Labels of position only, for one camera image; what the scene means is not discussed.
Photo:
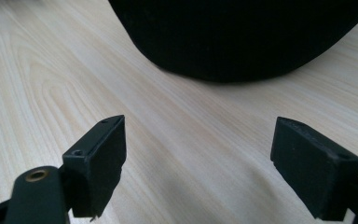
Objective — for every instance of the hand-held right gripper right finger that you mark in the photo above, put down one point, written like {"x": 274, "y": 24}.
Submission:
{"x": 310, "y": 174}

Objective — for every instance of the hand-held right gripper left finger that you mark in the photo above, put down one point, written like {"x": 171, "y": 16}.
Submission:
{"x": 96, "y": 174}

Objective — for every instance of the large black round object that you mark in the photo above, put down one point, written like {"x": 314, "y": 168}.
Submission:
{"x": 236, "y": 37}

